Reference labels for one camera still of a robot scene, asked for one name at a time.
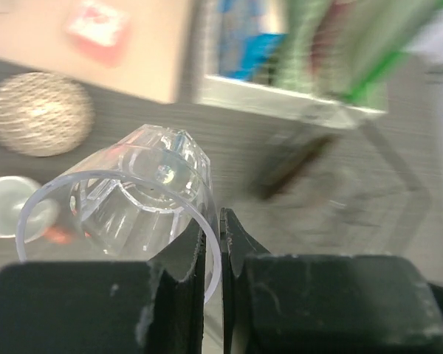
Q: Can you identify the brown patterned ceramic bowl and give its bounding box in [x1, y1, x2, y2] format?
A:
[0, 72, 95, 157]

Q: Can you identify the black wire dish rack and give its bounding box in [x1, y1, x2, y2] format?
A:
[241, 122, 430, 254]

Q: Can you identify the white file organizer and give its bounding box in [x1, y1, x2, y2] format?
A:
[193, 1, 388, 129]

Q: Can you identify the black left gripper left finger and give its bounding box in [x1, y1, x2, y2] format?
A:
[0, 221, 206, 353]

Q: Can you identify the brown cardboard sheet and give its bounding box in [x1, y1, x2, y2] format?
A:
[0, 1, 195, 104]

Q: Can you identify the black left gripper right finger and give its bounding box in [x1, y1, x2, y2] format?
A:
[220, 208, 443, 353]

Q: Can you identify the red floral lacquer plate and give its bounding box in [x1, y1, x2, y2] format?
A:
[255, 133, 339, 201]

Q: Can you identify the pink ceramic mug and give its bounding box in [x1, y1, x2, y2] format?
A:
[0, 176, 83, 246]

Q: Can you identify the blue booklet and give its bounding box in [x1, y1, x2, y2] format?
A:
[217, 0, 289, 80]

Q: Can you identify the bright green mesh folder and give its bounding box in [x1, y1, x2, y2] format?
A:
[345, 1, 443, 103]

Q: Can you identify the pink cube block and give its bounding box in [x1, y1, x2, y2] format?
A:
[64, 1, 131, 67]

